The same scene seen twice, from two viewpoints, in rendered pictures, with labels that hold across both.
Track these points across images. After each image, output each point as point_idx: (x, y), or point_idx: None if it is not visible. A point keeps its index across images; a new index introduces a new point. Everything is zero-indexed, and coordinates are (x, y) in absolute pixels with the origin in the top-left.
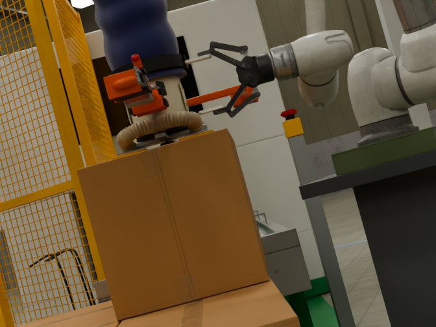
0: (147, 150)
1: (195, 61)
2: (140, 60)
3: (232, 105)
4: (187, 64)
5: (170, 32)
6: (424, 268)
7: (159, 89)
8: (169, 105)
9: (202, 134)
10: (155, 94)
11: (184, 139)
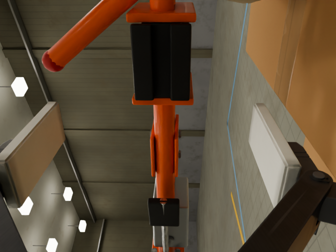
0: (275, 93)
1: (45, 130)
2: (55, 59)
3: (309, 238)
4: (58, 108)
5: None
6: None
7: (169, 225)
8: (187, 31)
9: (328, 167)
10: (162, 136)
11: (305, 136)
